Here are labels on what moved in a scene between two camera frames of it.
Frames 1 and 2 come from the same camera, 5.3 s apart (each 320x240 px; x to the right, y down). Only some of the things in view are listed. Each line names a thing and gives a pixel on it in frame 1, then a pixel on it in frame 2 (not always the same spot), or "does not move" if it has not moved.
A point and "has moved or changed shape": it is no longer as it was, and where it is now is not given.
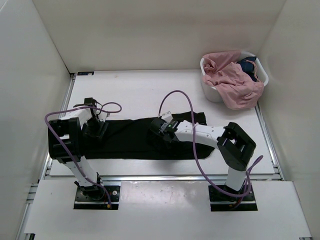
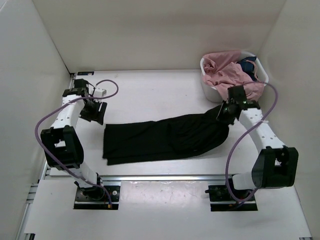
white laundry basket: x=213 y=93 does not move
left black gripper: x=100 y=132 to x=101 y=114
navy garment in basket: x=248 y=65 does not move
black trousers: x=131 y=139 has moved or changed shape
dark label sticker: x=85 y=73 does not move
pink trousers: x=238 y=90 does not move
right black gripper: x=166 y=143 to x=220 y=117
